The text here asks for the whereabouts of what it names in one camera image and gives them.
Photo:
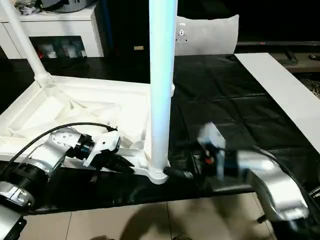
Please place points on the white plastic table top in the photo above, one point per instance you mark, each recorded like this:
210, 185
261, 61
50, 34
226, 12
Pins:
75, 95

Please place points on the white plastic table leg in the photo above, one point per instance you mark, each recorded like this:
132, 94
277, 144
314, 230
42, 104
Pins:
25, 45
161, 75

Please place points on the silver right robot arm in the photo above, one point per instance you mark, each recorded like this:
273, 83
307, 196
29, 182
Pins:
275, 185

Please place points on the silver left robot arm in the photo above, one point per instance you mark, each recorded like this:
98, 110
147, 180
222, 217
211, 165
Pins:
50, 150

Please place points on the black mat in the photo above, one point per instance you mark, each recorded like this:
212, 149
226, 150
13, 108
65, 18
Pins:
225, 100

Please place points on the white flat board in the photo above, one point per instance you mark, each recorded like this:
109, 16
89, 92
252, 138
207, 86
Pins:
275, 75

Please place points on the grey pillow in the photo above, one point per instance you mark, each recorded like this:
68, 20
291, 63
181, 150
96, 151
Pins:
207, 35

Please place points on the black case with gold label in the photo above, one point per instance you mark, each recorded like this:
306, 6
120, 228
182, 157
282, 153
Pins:
125, 25

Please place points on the black tv stand foot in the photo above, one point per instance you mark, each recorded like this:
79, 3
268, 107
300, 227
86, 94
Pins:
291, 57

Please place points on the white glass-door cabinet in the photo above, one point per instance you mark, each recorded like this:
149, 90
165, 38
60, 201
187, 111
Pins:
50, 27

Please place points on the brown wooden tv bench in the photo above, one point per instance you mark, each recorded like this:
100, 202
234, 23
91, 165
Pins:
307, 66

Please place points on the black remote control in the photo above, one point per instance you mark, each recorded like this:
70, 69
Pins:
314, 57

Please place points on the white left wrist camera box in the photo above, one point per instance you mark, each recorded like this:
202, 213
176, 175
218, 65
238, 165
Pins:
105, 142

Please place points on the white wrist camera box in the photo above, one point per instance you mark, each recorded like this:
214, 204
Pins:
212, 135
105, 142

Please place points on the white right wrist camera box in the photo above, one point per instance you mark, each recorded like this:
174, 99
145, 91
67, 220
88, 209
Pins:
212, 135

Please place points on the black metal table frame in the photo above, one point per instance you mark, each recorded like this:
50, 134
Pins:
262, 219

